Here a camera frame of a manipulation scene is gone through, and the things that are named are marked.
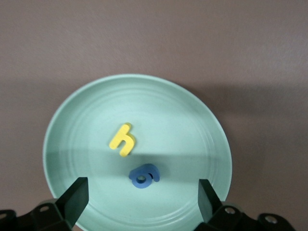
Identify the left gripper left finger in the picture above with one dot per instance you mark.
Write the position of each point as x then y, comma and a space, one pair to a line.
74, 199

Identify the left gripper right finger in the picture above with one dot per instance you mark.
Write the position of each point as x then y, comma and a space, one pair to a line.
209, 202

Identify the blue lowercase foam letter q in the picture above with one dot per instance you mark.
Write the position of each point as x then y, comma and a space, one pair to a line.
149, 168

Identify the yellow lowercase foam letter h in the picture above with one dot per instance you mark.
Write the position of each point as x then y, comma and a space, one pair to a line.
119, 138

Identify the green plate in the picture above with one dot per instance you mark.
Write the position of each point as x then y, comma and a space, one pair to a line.
168, 120

